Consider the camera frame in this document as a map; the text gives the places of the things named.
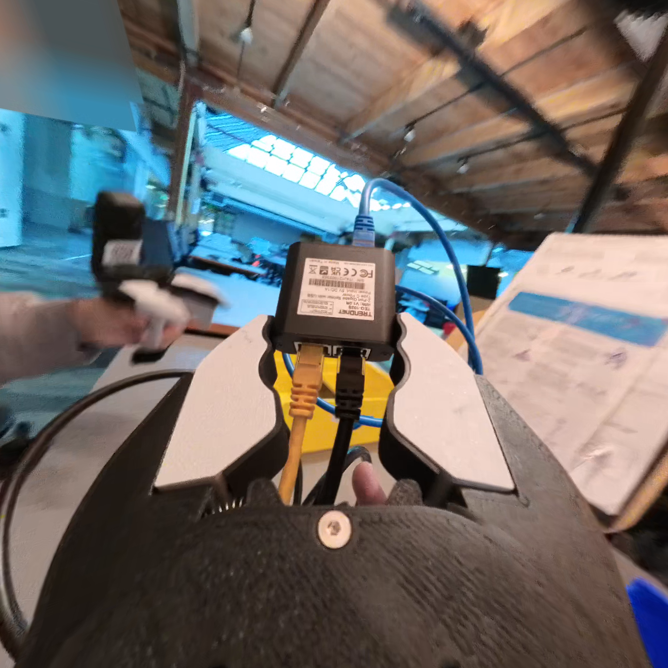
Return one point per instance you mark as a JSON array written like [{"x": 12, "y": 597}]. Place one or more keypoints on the black monitor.
[{"x": 483, "y": 282}]

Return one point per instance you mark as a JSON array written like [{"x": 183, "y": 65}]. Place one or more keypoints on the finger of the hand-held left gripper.
[
  {"x": 201, "y": 297},
  {"x": 154, "y": 305}
]

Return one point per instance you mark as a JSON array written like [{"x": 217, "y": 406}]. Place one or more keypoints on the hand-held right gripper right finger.
[{"x": 449, "y": 417}]

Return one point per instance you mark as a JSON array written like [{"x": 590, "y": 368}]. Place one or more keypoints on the ceiling spot lamp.
[
  {"x": 243, "y": 35},
  {"x": 462, "y": 167},
  {"x": 409, "y": 134}
]

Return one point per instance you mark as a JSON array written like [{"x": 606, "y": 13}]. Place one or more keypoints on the person's right hand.
[{"x": 369, "y": 485}]

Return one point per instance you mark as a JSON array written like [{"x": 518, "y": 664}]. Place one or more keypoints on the person's left hand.
[{"x": 109, "y": 326}]

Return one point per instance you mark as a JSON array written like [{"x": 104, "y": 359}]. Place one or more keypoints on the printed paper sheet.
[{"x": 574, "y": 375}]

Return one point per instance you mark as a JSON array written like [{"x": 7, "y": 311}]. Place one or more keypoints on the blue plastic bin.
[{"x": 650, "y": 621}]

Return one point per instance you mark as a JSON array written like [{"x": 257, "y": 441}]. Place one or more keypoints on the person's left forearm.
[{"x": 36, "y": 334}]

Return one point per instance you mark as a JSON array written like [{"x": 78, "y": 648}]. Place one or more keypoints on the grey desk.
[{"x": 68, "y": 480}]

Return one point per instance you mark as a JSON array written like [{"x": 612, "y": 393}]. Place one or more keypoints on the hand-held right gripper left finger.
[{"x": 219, "y": 412}]

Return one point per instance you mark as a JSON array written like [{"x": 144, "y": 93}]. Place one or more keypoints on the black network splitter box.
[{"x": 289, "y": 313}]

